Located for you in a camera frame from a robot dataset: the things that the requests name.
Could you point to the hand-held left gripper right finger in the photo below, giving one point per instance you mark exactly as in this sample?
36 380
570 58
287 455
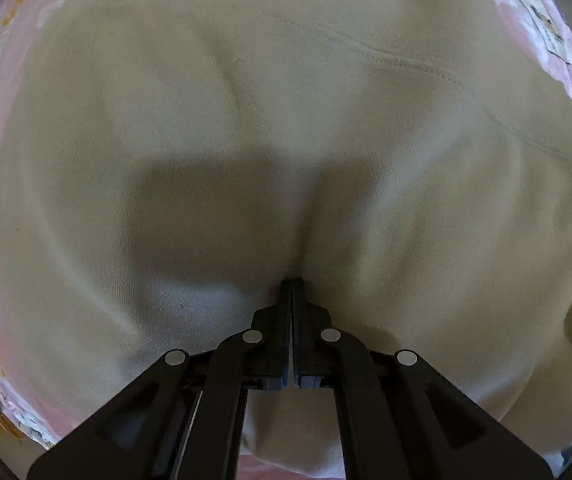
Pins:
311 355

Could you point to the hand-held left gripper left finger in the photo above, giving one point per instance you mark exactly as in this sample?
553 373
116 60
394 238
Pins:
271 355

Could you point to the cream garment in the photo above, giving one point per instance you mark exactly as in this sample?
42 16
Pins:
286 135

